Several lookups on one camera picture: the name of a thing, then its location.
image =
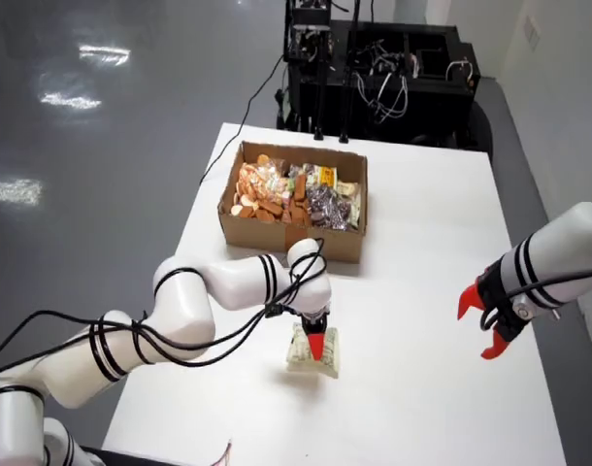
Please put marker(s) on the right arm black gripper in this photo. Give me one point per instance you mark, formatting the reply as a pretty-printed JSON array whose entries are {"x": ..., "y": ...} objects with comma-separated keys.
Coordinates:
[{"x": 497, "y": 306}]

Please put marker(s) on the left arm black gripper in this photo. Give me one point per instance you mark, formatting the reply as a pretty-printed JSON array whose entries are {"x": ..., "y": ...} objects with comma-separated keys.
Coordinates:
[{"x": 315, "y": 320}]

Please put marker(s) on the white green snack packet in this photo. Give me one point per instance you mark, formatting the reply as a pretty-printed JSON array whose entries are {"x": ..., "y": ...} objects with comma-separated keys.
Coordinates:
[{"x": 300, "y": 358}]

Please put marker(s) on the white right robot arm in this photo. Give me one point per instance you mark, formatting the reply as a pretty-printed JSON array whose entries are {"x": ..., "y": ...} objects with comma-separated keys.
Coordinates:
[{"x": 568, "y": 242}]

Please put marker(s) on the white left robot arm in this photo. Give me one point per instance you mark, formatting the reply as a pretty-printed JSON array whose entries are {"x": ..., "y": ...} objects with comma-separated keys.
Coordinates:
[{"x": 238, "y": 286}]

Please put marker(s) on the white cookie snack packet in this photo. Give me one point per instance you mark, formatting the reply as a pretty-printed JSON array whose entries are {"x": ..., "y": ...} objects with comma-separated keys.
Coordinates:
[{"x": 351, "y": 199}]

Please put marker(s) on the yellow label snack packet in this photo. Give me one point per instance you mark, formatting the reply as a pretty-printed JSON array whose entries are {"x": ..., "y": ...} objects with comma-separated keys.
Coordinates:
[{"x": 325, "y": 175}]

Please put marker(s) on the dark snack packet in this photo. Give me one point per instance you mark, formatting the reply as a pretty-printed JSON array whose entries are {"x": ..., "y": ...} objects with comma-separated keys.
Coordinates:
[{"x": 295, "y": 171}]

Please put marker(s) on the brown cardboard box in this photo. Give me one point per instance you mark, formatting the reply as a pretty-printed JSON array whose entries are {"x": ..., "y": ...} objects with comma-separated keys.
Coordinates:
[{"x": 257, "y": 233}]

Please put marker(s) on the chocolate sprinkle cookies bag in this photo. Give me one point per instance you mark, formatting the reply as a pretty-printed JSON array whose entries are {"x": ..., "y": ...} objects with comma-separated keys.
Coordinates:
[{"x": 327, "y": 209}]

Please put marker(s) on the brown Lotus biscuit pack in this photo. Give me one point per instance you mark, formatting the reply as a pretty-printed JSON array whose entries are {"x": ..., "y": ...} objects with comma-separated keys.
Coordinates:
[{"x": 298, "y": 204}]

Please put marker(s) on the pastel marshmallow bag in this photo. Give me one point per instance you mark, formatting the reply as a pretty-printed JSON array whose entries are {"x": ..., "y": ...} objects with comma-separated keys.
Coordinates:
[{"x": 284, "y": 190}]

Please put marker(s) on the orange round cookies bag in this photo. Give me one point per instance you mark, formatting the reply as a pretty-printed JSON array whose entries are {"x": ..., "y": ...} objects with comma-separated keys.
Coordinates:
[{"x": 254, "y": 184}]

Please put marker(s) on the black equipment cart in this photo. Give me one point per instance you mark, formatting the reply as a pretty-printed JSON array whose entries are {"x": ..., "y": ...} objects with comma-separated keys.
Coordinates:
[{"x": 432, "y": 107}]

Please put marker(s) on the black electronics rack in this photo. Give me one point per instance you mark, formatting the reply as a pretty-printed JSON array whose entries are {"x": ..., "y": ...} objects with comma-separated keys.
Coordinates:
[{"x": 308, "y": 19}]

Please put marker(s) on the black camera stand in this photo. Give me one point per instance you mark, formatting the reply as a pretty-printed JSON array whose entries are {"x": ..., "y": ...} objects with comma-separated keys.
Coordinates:
[
  {"x": 320, "y": 116},
  {"x": 347, "y": 111}
]

